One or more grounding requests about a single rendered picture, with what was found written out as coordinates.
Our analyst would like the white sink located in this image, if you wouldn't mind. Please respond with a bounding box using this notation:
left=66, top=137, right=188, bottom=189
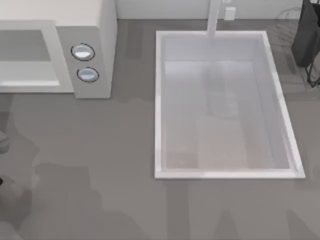
left=154, top=30, right=306, bottom=180

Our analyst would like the pale microwave oven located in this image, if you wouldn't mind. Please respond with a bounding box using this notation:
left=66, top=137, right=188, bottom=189
left=0, top=0, right=118, bottom=100

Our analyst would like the small microwave knob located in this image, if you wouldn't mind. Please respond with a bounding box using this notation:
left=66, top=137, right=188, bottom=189
left=76, top=66, right=100, bottom=83

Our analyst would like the large microwave knob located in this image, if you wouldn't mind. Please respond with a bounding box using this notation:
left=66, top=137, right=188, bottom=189
left=70, top=43, right=96, bottom=62

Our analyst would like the tall white tap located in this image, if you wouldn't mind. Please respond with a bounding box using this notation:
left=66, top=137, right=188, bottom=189
left=206, top=0, right=221, bottom=39

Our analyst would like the white wall socket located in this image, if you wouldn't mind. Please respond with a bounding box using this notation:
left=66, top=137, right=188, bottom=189
left=224, top=6, right=236, bottom=21

